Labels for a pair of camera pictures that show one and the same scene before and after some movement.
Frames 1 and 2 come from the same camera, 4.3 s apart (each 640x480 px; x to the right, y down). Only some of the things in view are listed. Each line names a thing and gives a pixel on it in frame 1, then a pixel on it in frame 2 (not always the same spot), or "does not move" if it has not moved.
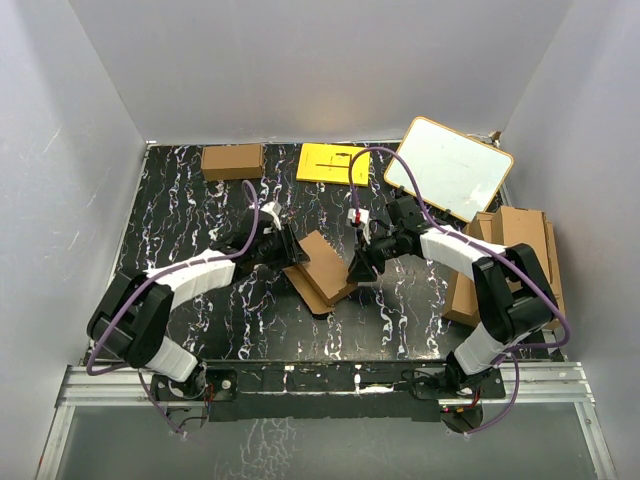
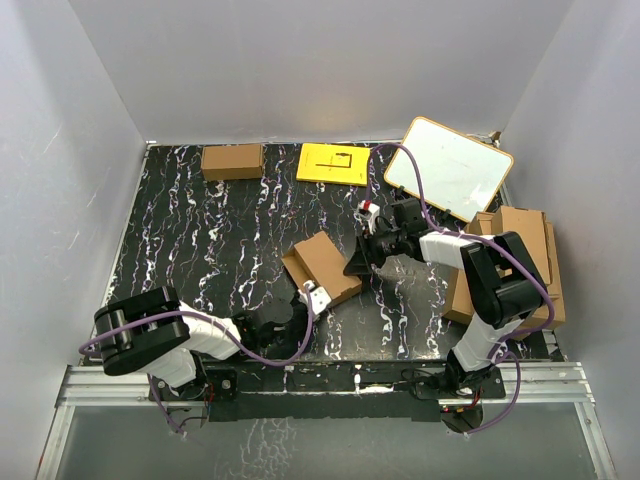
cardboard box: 323,279 does not move
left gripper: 292,254 to 298,303
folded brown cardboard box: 232,162 does not move
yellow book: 331,163 does not move
